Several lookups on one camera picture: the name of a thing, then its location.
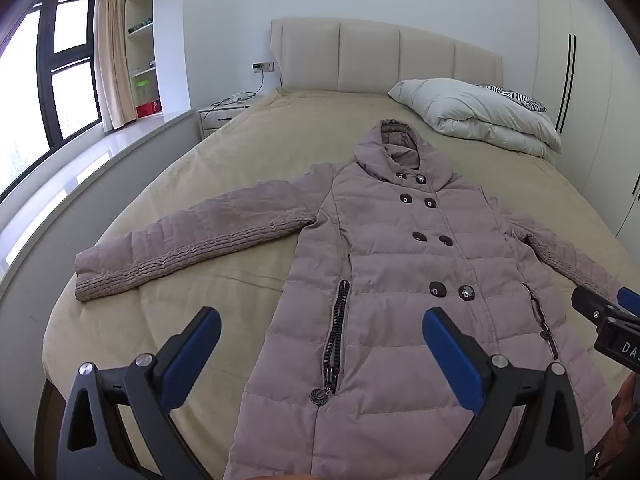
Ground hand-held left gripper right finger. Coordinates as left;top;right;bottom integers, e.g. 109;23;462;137
421;306;586;480

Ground mauve hooded puffer coat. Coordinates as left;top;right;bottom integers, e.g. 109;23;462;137
74;119;626;480

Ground bed with beige sheet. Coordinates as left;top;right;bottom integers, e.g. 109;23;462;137
42;85;640;480

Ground black charging cable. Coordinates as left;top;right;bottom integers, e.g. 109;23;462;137
210;67;266;108

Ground beige padded headboard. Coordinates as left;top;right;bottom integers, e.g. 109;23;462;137
270;17;503;96

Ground white wardrobe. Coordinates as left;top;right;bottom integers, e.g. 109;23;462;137
530;0;640;241

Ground person's right hand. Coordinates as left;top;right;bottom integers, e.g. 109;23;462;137
612;374;640;461

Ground zebra print pillow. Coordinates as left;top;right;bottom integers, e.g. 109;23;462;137
475;83;548;112

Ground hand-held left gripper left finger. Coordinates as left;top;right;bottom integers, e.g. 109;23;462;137
57;306;223;480

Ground folded white duvet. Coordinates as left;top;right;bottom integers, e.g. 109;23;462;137
388;78;563;157

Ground white nightstand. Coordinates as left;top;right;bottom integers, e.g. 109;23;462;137
199;92;261;138

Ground beige curtain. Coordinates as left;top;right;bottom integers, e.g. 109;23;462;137
94;0;137;131

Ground black framed window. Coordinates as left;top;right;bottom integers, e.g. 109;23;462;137
0;0;103;201

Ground white window ledge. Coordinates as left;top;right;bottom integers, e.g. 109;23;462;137
0;109;203;361

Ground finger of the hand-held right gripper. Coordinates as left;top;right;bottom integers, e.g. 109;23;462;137
571;286;626;322
616;287;640;317

